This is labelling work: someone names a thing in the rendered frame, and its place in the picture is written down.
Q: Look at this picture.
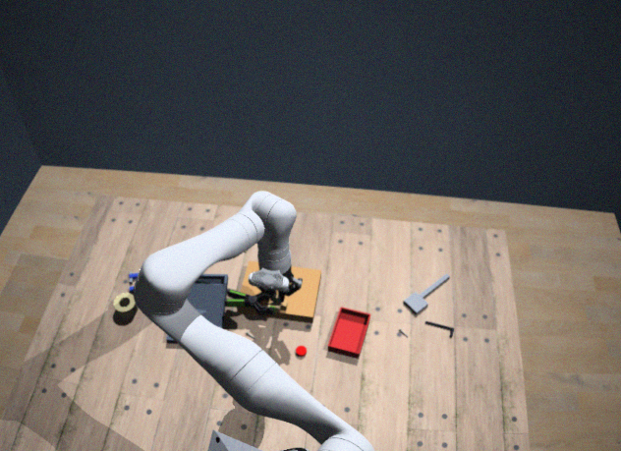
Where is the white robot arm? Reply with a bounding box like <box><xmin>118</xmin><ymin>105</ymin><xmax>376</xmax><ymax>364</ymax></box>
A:
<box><xmin>133</xmin><ymin>192</ymin><xmax>374</xmax><ymax>451</ymax></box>

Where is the small wooden block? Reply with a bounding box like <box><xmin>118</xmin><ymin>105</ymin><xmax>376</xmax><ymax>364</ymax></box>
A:
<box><xmin>269</xmin><ymin>299</ymin><xmax>288</xmax><ymax>310</ymax></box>

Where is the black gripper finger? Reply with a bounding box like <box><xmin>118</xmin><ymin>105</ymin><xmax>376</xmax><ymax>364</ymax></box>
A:
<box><xmin>257</xmin><ymin>287</ymin><xmax>277</xmax><ymax>304</ymax></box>
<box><xmin>278</xmin><ymin>276</ymin><xmax>303</xmax><ymax>305</ymax></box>

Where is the light wooden bench board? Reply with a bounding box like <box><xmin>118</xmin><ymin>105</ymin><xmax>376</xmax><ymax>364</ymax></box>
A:
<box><xmin>237</xmin><ymin>261</ymin><xmax>321</xmax><ymax>323</ymax></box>

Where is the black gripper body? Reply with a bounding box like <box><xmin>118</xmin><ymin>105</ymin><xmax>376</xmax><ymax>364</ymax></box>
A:
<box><xmin>282</xmin><ymin>266</ymin><xmax>294</xmax><ymax>284</ymax></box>

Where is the red open tray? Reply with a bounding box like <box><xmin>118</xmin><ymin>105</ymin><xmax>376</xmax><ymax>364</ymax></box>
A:
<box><xmin>328</xmin><ymin>307</ymin><xmax>370</xmax><ymax>358</ymax></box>

